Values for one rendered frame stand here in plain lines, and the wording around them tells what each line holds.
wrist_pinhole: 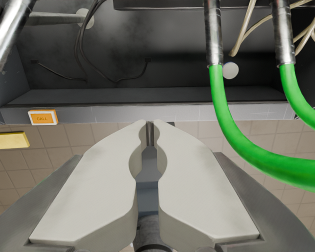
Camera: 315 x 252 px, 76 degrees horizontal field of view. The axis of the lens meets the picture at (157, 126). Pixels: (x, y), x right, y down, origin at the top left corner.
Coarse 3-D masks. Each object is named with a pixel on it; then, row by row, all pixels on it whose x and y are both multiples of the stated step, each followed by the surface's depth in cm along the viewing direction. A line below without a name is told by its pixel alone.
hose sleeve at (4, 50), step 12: (12, 0) 18; (24, 0) 18; (12, 12) 18; (24, 12) 18; (0, 24) 17; (12, 24) 18; (24, 24) 19; (0, 36) 17; (12, 36) 18; (0, 48) 17; (12, 48) 19; (0, 60) 18
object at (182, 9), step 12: (120, 0) 30; (132, 0) 30; (144, 0) 30; (156, 0) 30; (168, 0) 30; (180, 0) 30; (192, 0) 30; (228, 0) 30; (240, 0) 30; (264, 0) 31; (312, 0) 31
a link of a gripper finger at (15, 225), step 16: (48, 176) 8; (64, 176) 8; (32, 192) 7; (48, 192) 7; (16, 208) 6; (32, 208) 6; (0, 224) 6; (16, 224) 6; (32, 224) 6; (0, 240) 5; (16, 240) 5
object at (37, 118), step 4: (32, 116) 41; (36, 116) 41; (40, 116) 41; (44, 116) 41; (48, 116) 41; (56, 116) 42; (32, 120) 41; (36, 120) 41; (40, 120) 41; (44, 120) 41; (48, 120) 41; (52, 120) 41; (56, 120) 42
